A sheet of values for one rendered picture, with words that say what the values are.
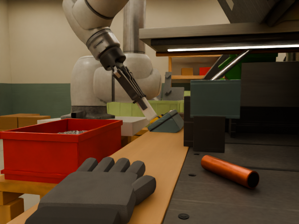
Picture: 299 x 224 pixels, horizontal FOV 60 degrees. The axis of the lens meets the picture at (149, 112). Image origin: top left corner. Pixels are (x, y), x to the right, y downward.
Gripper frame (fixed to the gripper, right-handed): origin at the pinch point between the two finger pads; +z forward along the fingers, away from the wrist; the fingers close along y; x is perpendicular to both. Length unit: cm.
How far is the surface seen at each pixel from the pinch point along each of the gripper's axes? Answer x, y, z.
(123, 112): -35, -84, -14
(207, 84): 18.4, 23.3, 4.7
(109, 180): 4, 50, 8
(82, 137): -11.6, 20.6, -1.5
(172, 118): 5.2, 2.2, 6.7
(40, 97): -419, -641, -274
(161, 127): 1.1, 2.3, 6.9
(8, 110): -517, -611, -295
